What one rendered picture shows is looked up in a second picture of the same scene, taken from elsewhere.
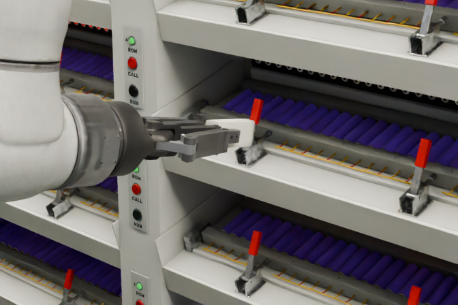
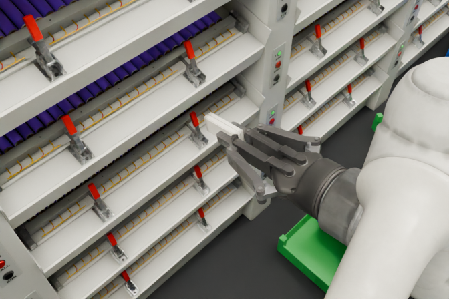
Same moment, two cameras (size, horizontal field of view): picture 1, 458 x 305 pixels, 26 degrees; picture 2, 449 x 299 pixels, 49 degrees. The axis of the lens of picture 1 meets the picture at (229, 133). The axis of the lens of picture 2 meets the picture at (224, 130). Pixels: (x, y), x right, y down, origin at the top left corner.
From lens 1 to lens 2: 115 cm
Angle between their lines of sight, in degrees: 74
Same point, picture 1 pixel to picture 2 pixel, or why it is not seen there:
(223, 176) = (75, 180)
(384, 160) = (151, 74)
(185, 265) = (51, 254)
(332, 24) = (109, 23)
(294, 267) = (107, 177)
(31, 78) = not seen: outside the picture
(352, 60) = (158, 33)
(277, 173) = (113, 140)
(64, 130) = not seen: hidden behind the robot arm
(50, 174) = not seen: hidden behind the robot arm
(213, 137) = (283, 132)
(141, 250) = (20, 286)
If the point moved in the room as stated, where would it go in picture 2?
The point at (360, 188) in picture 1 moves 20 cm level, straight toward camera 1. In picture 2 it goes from (159, 98) to (262, 115)
